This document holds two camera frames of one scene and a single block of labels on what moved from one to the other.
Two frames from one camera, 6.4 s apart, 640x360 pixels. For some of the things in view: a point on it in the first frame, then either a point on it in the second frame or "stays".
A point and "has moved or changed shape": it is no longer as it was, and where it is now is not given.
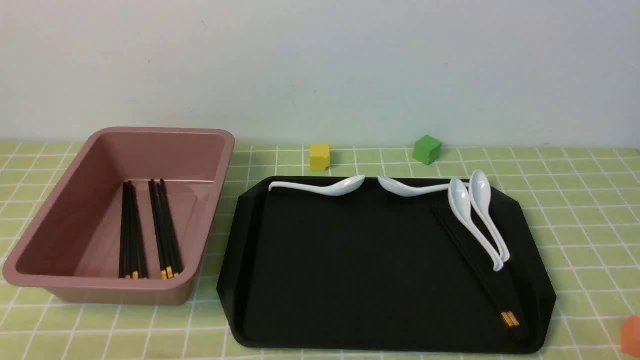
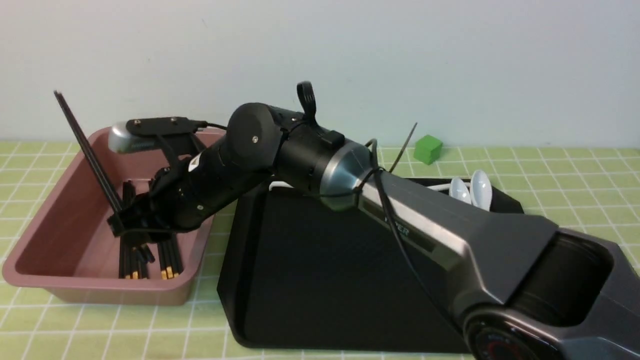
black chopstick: x=495 y=303 has moved or changed shape
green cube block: x=427 y=149 stays
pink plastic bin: x=70 y=244 stays
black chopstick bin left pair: x=134 y=254 stays
